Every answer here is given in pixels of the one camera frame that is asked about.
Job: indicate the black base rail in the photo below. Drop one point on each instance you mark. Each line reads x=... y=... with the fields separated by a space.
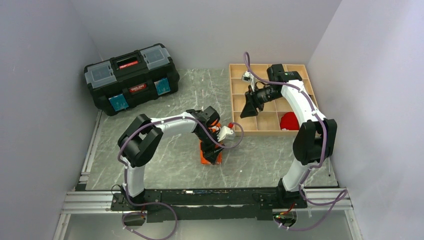
x=259 y=203

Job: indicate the red rolled underwear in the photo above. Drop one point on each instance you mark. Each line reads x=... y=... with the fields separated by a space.
x=289 y=122

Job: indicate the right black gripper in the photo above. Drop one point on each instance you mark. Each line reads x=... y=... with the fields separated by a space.
x=250 y=109

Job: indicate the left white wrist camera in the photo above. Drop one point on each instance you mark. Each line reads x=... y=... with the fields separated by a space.
x=225 y=133

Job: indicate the black plastic toolbox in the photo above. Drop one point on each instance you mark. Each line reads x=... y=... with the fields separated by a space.
x=126 y=81

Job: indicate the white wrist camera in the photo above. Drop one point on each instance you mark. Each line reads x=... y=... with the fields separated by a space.
x=225 y=133
x=249 y=78

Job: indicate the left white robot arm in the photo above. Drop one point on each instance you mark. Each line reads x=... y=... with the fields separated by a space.
x=139 y=142

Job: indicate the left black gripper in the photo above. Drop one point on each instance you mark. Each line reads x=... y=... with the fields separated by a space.
x=213 y=155

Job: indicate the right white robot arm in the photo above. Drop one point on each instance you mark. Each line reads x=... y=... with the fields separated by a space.
x=315 y=138

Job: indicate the yellow black screwdriver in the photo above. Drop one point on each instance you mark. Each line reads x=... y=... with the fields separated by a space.
x=329 y=167

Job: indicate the orange underwear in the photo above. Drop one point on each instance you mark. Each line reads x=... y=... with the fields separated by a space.
x=210 y=157

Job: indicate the wooden compartment tray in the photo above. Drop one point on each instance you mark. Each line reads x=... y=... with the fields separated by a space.
x=267 y=122

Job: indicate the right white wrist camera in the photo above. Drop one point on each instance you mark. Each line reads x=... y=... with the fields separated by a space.
x=249 y=78

